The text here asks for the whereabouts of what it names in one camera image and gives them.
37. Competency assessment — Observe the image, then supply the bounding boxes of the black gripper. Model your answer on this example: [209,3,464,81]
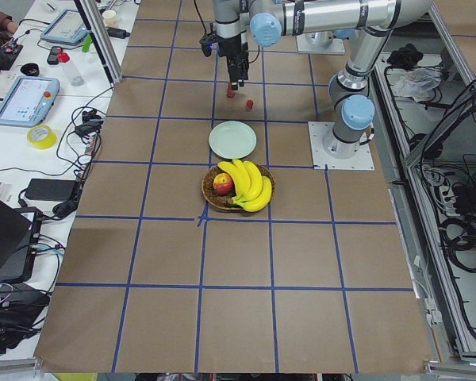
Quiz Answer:
[220,36,249,91]

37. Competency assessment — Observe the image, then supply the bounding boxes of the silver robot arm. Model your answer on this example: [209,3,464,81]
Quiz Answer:
[200,0,432,159]

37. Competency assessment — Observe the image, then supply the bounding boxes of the pale green plate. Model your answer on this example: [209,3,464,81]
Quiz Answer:
[209,121,257,159]

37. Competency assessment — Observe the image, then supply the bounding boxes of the red yellow apple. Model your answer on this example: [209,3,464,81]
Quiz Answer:
[213,172,234,196]

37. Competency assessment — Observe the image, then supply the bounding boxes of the yellow banana bunch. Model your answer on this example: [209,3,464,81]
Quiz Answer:
[217,159,274,213]

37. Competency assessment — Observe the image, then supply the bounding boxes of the woven brown basket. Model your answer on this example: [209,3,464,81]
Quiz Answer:
[202,163,275,212]

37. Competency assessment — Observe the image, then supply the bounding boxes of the white paper cup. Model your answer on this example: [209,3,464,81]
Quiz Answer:
[102,10,117,28]

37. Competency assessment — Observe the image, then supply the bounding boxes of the green marker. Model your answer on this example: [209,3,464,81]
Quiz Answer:
[82,33,93,53]

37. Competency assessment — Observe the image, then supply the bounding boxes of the clear bottle red cap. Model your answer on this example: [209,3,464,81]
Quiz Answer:
[57,48,84,87]

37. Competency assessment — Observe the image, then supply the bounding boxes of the blue teach pendant far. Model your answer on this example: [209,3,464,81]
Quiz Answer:
[40,9,87,46]

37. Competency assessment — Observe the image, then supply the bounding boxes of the blue teach pendant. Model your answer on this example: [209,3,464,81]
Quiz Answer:
[40,9,87,46]
[0,76,60,128]

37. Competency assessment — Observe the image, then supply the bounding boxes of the white crumpled cloth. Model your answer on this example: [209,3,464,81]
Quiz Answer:
[392,67,442,102]

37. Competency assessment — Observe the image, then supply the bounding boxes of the black remote phone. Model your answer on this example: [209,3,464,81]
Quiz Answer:
[47,46,62,66]

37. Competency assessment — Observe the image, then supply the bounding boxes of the yellow tape roll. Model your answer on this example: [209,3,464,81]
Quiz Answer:
[27,125,57,150]

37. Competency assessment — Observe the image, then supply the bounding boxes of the blue teach pendant near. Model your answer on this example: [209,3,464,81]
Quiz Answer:
[0,76,60,128]

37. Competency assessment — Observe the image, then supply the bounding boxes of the black power adapter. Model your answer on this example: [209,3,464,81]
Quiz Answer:
[25,179,76,202]

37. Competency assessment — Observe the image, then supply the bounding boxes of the black laptop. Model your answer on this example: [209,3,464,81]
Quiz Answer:
[0,200,41,284]

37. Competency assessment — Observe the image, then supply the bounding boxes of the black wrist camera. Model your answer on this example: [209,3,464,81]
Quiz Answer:
[199,32,217,57]

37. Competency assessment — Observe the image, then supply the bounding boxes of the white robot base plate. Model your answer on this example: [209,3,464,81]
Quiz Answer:
[308,121,374,171]

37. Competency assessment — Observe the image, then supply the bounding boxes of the aluminium frame post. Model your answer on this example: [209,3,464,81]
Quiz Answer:
[74,0,123,85]

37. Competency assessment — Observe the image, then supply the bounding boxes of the black coiled cables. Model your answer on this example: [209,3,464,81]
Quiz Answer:
[438,214,476,275]

